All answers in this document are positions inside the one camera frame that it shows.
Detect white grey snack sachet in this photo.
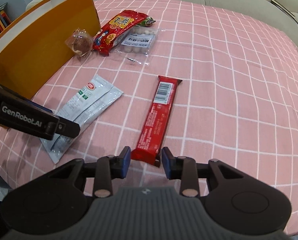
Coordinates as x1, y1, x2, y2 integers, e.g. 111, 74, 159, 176
41, 75, 123, 164

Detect red chocolate bar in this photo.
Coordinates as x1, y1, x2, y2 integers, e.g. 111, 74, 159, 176
131, 75, 182, 167

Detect red cracker snack bag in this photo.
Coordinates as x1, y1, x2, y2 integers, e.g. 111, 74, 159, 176
93, 10, 148, 56

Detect green snack packet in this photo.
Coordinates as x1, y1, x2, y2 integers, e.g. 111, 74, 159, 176
137, 16, 155, 27

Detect orange cardboard box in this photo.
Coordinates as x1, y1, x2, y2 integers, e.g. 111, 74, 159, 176
0, 0, 100, 99

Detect clear wrapped brown pastry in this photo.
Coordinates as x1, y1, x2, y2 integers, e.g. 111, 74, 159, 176
65, 29, 93, 57

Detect pink checkered tablecloth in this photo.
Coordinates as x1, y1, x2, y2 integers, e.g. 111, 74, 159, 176
0, 0, 298, 235

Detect clear bag white balls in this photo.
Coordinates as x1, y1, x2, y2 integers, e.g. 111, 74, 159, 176
114, 26, 165, 65

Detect dark stick on sofa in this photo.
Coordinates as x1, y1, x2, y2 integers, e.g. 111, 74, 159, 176
270, 0, 298, 25

